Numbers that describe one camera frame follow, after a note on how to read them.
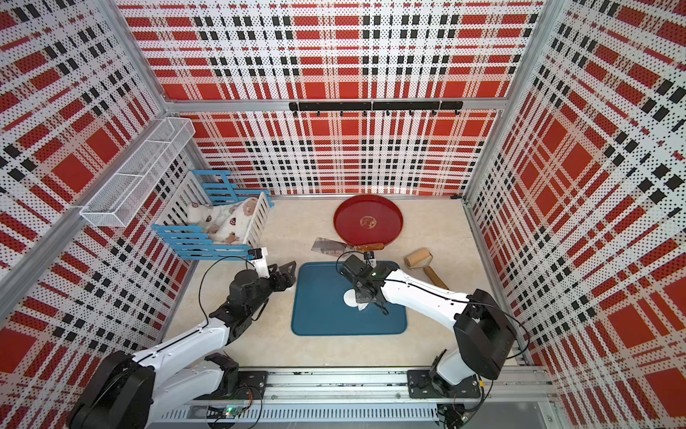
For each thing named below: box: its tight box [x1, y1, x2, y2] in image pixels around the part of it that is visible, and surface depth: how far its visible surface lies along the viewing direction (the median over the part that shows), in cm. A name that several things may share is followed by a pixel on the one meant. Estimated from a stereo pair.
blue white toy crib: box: [150, 169, 275, 261], surface depth 104 cm
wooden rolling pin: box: [403, 247, 450, 291], surface depth 101 cm
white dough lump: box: [343, 288, 369, 312], surface depth 91 cm
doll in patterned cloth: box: [186, 196, 258, 244], surface depth 107 cm
